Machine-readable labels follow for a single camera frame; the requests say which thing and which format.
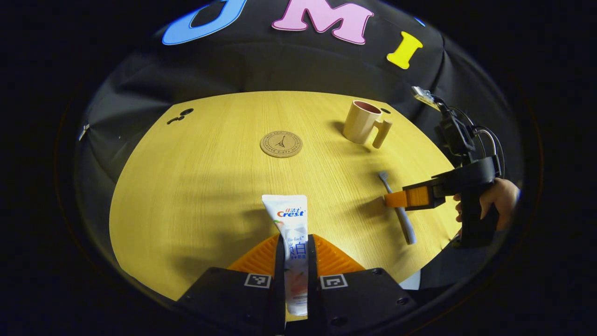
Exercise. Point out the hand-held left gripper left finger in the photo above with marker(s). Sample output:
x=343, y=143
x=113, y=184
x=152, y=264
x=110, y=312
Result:
x=280, y=284

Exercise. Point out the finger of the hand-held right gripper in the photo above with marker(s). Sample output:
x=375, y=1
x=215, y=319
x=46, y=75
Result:
x=415, y=197

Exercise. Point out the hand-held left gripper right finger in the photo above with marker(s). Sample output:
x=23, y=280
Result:
x=312, y=284

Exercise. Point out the grey toothbrush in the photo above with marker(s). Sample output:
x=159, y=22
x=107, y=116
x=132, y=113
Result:
x=408, y=228

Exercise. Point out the white toothpaste tube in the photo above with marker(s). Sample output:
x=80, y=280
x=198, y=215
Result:
x=291, y=221

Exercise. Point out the beige cup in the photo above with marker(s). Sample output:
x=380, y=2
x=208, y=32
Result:
x=359, y=123

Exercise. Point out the round brown coaster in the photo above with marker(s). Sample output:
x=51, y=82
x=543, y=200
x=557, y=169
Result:
x=281, y=144

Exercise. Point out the black backdrop cloth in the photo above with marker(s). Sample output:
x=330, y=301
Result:
x=280, y=65

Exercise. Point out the white cloth clip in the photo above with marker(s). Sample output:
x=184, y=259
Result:
x=84, y=132

